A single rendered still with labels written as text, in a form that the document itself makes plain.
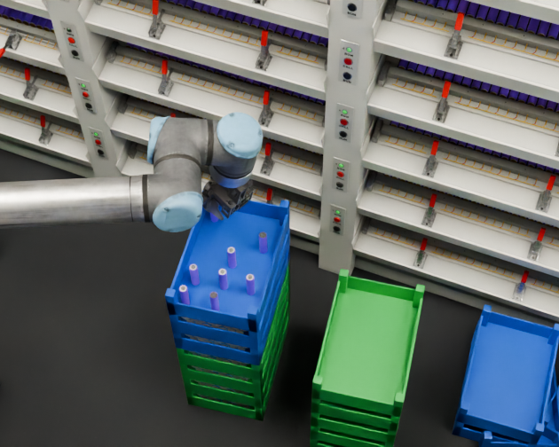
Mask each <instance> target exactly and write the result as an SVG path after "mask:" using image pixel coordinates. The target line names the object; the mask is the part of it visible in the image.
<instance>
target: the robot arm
mask: <svg viewBox="0 0 559 447"><path fill-rule="evenodd" d="M262 144H263V132H262V129H261V126H260V125H259V123H258V122H257V121H256V119H254V118H253V117H252V116H250V115H248V114H244V113H240V112H234V113H230V114H227V115H226V116H224V117H223V118H222V119H221V120H210V119H192V118H174V117H170V116H167V117H155V118H153V119H152V120H151V124H150V132H149V140H148V149H147V162H149V163H151V164H153V165H154V173H153V174H142V175H139V176H111V177H93V178H75V179H56V180H37V181H19V182H1V183H0V229H5V228H23V227H40V226H57V225H75V224H109V223H126V222H143V223H151V222H154V224H155V225H156V227H158V228H159V229H160V230H163V231H170V232H179V231H185V230H188V229H190V228H192V227H194V226H195V225H196V224H197V223H198V222H199V221H200V219H201V215H202V207H204V209H205V210H206V211H207V212H211V213H212V214H213V215H214V216H216V217H217V218H218V219H220V220H224V217H223V215H222V214H221V212H222V213H223V214H224V215H225V216H226V217H227V218H229V217H230V215H232V214H233V213H234V212H235V211H237V210H240V209H241V208H242V207H244V206H245V205H246V204H247V203H248V200H251V198H252V195H253V193H254V189H253V188H252V187H251V185H252V184H253V182H252V181H251V180H250V177H251V175H252V172H253V169H254V166H255V164H256V159H257V156H258V154H259V153H260V151H261V149H262ZM201 170H203V171H205V172H207V173H208V174H210V175H211V177H210V178H211V179H210V180H209V181H208V182H207V183H206V184H205V186H204V188H203V192H201ZM219 205H220V206H221V207H222V209H221V212H220V211H219ZM224 210H225V211H226V212H227V213H228V214H227V213H226V212H225V211H224Z"/></svg>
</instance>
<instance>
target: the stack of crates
mask: <svg viewBox="0 0 559 447"><path fill-rule="evenodd" d="M348 275H349V271H348V270H344V269H340V273H339V279H338V282H337V286H336V289H335V296H334V299H333V303H332V307H331V310H330V315H329V319H328V322H327V329H326V332H325V336H324V340H323V343H322V347H321V351H320V354H319V361H318V364H317V369H316V372H315V375H314V378H313V382H312V395H311V436H310V447H393V445H394V442H395V438H396V433H397V430H398V423H399V419H400V415H401V412H402V408H403V403H404V400H405V392H406V387H407V382H408V377H409V372H410V367H411V363H412V357H413V348H414V344H415V339H416V334H417V329H418V324H419V319H420V314H421V306H422V300H423V294H424V289H425V286H423V285H418V284H417V285H416V288H415V289H412V288H408V287H403V286H395V285H391V284H386V283H382V282H377V281H372V280H368V279H363V278H356V277H352V276H348Z"/></svg>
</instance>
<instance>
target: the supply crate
mask: <svg viewBox="0 0 559 447"><path fill-rule="evenodd" d="M221 209H222V207H221V206H220V205H219V211H220V212H221ZM221 214H222V215H223V217H224V220H220V219H218V221H217V222H215V223H214V222H212V221H211V218H210V212H207V211H206V210H205V209H204V207H202V215H201V219H200V221H199V222H198V223H197V224H196V225H195V226H194V227H192V229H191V231H190V234H189V237H188V240H187V242H186V244H185V249H184V252H183V254H182V256H181V259H180V262H179V265H178V266H177V271H176V274H175V277H174V278H173V281H172V284H171V287H170V288H167V291H166V294H165V299H166V303H167V308H168V312H169V314H171V315H175V316H180V317H184V318H191V319H196V320H200V321H204V322H209V323H212V324H217V325H224V326H229V327H233V328H237V329H241V330H246V331H250V332H254V333H257V332H258V328H259V326H260V322H261V319H262V315H263V313H264V307H265V304H266V301H267V298H268V294H269V292H270V288H271V285H272V280H273V277H274V273H275V271H276V267H277V264H278V260H279V258H280V252H281V249H282V246H283V243H284V239H285V237H286V233H287V228H288V225H289V222H290V221H289V201H286V200H282V201H281V202H280V204H279V206H277V205H272V204H268V203H263V202H258V201H253V200H248V203H247V204H246V205H245V206H244V207H242V208H241V209H240V210H237V211H235V212H234V213H233V214H232V215H230V217H229V218H227V217H226V216H225V215H224V214H223V213H222V212H221ZM262 231H264V232H266V234H267V248H268V251H267V253H265V254H262V253H260V250H259V233H260V232H262ZM228 247H234V248H235V253H236V263H237V266H236V267H235V268H234V269H231V268H230V267H229V265H228V256H227V248H228ZM193 263H195V264H196V265H197V266H198V272H199V278H200V284H199V285H197V286H194V285H193V284H192V281H191V275H190V270H189V266H190V265H191V264H193ZM220 269H226V271H227V280H228V288H227V289H226V290H222V289H221V288H220V284H219V276H218V271H219V270H220ZM248 274H253V275H254V277H255V290H256V292H255V294H253V295H248V293H247V283H246V276H247V275H248ZM182 285H186V286H187V289H188V294H189V299H190V304H189V305H187V304H183V303H182V302H181V298H180V293H179V287H180V286H182ZM211 292H217V293H218V300H219V308H220V311H216V310H212V309H211V305H210V299H209V294H210V293H211Z"/></svg>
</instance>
